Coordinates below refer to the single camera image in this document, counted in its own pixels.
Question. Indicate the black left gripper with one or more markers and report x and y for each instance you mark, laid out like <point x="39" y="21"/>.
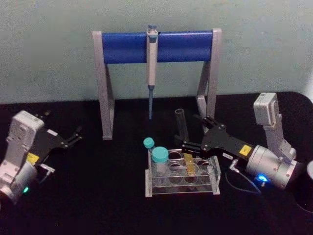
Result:
<point x="46" y="142"/>

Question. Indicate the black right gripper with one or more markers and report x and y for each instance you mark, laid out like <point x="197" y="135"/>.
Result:
<point x="220" y="143"/>

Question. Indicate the clear glass test tube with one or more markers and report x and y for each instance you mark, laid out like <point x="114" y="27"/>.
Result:
<point x="181" y="122"/>

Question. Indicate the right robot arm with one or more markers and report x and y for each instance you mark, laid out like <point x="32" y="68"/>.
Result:
<point x="269" y="166"/>

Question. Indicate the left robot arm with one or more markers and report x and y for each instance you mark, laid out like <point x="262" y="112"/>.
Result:
<point x="17" y="147"/>

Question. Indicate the yellow strip tube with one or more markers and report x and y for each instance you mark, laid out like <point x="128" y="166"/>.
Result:
<point x="189" y="164"/>

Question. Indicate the large teal-capped tube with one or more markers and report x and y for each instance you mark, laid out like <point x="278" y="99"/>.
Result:
<point x="160" y="154"/>

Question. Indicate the small teal-capped tube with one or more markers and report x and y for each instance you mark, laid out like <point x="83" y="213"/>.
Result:
<point x="148" y="142"/>

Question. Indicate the clear plastic tube rack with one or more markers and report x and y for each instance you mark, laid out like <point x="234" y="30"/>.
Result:
<point x="181" y="189"/>

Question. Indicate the grey pipette with blue tip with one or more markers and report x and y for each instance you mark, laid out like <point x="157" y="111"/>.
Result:
<point x="151" y="61"/>

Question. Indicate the black table cloth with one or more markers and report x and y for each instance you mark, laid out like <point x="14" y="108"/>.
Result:
<point x="97" y="210"/>

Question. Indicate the grey stand with blue bar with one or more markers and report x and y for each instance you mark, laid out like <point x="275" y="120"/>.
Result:
<point x="122" y="47"/>

